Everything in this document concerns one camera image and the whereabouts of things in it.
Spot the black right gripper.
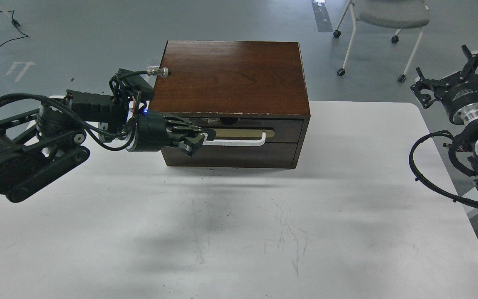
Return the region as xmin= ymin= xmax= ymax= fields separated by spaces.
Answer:
xmin=410 ymin=45 xmax=478 ymax=125

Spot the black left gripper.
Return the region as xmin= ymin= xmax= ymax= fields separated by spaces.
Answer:
xmin=126 ymin=110 xmax=216 ymax=157

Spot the wooden drawer with white handle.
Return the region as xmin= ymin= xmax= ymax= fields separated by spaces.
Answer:
xmin=188 ymin=117 xmax=307 ymax=145

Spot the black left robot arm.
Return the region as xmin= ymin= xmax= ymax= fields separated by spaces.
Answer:
xmin=0 ymin=68 xmax=216 ymax=203

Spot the dark wooden cabinet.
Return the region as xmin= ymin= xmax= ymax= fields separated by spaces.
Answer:
xmin=150 ymin=40 xmax=311 ymax=169

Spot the grey office chair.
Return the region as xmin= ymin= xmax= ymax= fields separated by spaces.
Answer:
xmin=333 ymin=0 xmax=430 ymax=83

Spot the black floor cable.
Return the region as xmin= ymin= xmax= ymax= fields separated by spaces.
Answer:
xmin=0 ymin=0 xmax=29 ymax=77

